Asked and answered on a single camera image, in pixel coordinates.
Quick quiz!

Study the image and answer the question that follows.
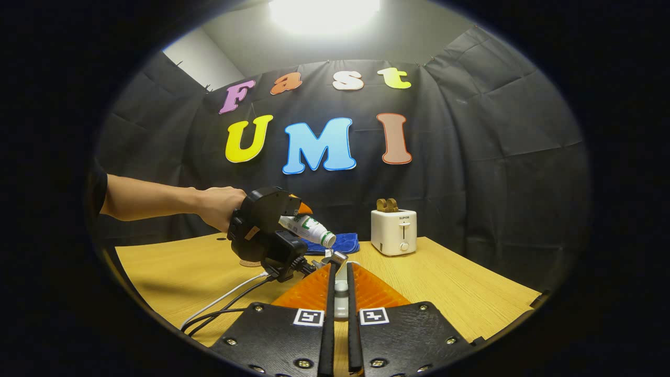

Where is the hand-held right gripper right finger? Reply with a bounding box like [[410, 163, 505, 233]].
[[347, 262, 475, 377]]

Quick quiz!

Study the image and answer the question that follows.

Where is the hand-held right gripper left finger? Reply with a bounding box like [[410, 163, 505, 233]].
[[208, 262, 336, 377]]

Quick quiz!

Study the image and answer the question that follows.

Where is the white water bottle green label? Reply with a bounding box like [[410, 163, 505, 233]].
[[278, 214, 337, 249]]

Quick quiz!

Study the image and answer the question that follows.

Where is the white blue-patterned teacup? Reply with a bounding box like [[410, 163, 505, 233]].
[[320, 250, 363, 273]]

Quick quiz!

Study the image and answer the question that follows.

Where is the blue towel cloth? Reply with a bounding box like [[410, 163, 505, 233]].
[[304, 232, 361, 256]]

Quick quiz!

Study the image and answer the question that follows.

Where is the white toaster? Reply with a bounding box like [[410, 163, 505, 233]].
[[371, 209, 418, 257]]

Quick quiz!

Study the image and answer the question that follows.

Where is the black backdrop cloth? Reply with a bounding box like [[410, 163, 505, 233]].
[[89, 26, 592, 291]]

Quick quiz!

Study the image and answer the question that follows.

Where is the white cable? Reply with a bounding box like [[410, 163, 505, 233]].
[[181, 271, 270, 330]]

